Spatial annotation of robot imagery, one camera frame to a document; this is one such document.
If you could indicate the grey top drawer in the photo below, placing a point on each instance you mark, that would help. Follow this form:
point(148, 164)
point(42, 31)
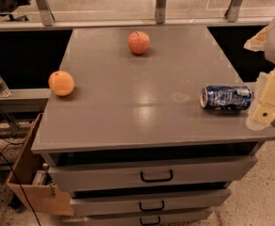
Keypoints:
point(152, 173)

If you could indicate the brown cardboard box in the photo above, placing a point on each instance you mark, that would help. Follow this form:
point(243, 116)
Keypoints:
point(43, 199)

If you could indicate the orange fruit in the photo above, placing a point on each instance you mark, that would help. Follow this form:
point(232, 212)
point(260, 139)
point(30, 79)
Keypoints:
point(61, 83)

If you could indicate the blue soda can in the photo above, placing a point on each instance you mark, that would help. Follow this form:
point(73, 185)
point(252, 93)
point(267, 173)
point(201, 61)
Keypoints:
point(226, 97)

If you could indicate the metal window frame rail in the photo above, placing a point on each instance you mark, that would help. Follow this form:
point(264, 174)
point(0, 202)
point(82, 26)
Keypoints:
point(61, 14)

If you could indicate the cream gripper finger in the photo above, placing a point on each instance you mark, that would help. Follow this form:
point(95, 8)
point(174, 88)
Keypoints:
point(257, 42)
point(262, 110)

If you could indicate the grey drawer cabinet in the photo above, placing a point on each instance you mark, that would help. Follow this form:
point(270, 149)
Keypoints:
point(128, 108)

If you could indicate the grey drawer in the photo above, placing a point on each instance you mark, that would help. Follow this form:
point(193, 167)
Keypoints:
point(147, 203)
point(152, 173)
point(150, 218)

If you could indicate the grey bottom drawer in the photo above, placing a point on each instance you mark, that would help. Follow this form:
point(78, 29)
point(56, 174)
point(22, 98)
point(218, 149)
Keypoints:
point(150, 218)

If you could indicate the red apple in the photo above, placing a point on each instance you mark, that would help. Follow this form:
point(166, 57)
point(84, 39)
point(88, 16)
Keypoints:
point(138, 42)

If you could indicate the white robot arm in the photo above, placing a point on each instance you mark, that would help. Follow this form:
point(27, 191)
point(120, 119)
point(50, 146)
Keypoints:
point(269, 51)

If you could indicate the grey middle drawer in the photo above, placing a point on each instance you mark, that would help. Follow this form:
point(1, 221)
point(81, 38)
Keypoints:
point(147, 203)

